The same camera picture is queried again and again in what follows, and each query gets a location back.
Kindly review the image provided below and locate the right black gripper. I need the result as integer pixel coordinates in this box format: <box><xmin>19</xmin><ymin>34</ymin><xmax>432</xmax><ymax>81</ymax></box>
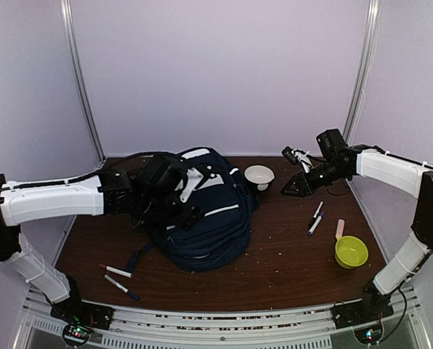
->
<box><xmin>281</xmin><ymin>159</ymin><xmax>349</xmax><ymax>197</ymax></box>

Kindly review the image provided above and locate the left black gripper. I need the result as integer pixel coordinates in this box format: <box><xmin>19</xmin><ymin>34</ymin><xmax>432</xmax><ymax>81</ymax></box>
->
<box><xmin>139</xmin><ymin>192</ymin><xmax>205</xmax><ymax>230</ymax></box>

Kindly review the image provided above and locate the black capped white marker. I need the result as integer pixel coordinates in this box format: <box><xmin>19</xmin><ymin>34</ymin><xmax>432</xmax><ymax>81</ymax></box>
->
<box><xmin>308</xmin><ymin>201</ymin><xmax>324</xmax><ymax>228</ymax></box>

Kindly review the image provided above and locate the purple capped white marker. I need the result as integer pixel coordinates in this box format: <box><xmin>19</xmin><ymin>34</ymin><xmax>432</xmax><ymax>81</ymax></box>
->
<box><xmin>307</xmin><ymin>212</ymin><xmax>325</xmax><ymax>236</ymax></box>

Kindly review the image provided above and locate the navy blue student backpack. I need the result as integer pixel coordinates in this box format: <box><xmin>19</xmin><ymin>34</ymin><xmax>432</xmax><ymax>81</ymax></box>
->
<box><xmin>126</xmin><ymin>147</ymin><xmax>259</xmax><ymax>272</ymax></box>

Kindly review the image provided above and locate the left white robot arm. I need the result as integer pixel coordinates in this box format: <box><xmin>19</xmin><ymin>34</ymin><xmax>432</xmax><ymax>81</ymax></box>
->
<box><xmin>0</xmin><ymin>168</ymin><xmax>204</xmax><ymax>323</ymax></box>

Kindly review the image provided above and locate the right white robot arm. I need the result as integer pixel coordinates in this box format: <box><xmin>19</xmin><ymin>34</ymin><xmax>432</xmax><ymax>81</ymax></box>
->
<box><xmin>280</xmin><ymin>145</ymin><xmax>433</xmax><ymax>321</ymax></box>

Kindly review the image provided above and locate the white and navy bowl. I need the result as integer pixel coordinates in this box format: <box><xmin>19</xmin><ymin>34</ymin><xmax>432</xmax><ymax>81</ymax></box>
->
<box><xmin>244</xmin><ymin>165</ymin><xmax>275</xmax><ymax>192</ymax></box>

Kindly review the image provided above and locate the red tipped white marker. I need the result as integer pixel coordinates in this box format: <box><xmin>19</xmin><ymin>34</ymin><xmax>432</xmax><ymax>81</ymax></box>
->
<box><xmin>99</xmin><ymin>264</ymin><xmax>134</xmax><ymax>278</ymax></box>

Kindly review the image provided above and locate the lime green bowl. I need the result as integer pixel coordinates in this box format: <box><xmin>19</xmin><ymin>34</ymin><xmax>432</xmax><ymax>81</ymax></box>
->
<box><xmin>334</xmin><ymin>236</ymin><xmax>369</xmax><ymax>270</ymax></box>

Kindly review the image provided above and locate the blue capped white marker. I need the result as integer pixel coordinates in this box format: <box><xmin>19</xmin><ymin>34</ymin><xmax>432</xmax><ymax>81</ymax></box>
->
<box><xmin>104</xmin><ymin>274</ymin><xmax>140</xmax><ymax>300</ymax></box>

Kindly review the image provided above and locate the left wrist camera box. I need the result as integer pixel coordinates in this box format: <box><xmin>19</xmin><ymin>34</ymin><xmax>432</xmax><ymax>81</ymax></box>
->
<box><xmin>143</xmin><ymin>154</ymin><xmax>214</xmax><ymax>204</ymax></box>

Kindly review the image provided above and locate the aluminium front rail frame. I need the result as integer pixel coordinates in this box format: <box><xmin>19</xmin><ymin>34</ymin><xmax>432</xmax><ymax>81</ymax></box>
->
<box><xmin>15</xmin><ymin>286</ymin><xmax>432</xmax><ymax>349</ymax></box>

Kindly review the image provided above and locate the right aluminium corner post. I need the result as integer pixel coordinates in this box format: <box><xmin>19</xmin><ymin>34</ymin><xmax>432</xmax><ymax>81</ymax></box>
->
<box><xmin>342</xmin><ymin>0</ymin><xmax>381</xmax><ymax>144</ymax></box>

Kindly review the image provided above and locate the aluminium corner post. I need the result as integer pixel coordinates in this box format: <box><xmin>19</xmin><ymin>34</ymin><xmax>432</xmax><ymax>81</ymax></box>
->
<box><xmin>342</xmin><ymin>0</ymin><xmax>381</xmax><ymax>144</ymax></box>
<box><xmin>60</xmin><ymin>0</ymin><xmax>106</xmax><ymax>162</ymax></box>

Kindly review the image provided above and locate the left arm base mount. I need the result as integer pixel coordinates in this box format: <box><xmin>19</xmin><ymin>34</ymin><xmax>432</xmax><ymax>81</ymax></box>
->
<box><xmin>46</xmin><ymin>291</ymin><xmax>114</xmax><ymax>348</ymax></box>

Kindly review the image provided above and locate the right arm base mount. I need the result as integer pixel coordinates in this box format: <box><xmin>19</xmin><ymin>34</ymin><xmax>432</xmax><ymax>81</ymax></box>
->
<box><xmin>331</xmin><ymin>281</ymin><xmax>394</xmax><ymax>345</ymax></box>

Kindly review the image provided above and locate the left aluminium corner post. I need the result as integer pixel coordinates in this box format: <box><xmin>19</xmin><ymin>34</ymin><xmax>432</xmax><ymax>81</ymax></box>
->
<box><xmin>60</xmin><ymin>0</ymin><xmax>106</xmax><ymax>162</ymax></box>

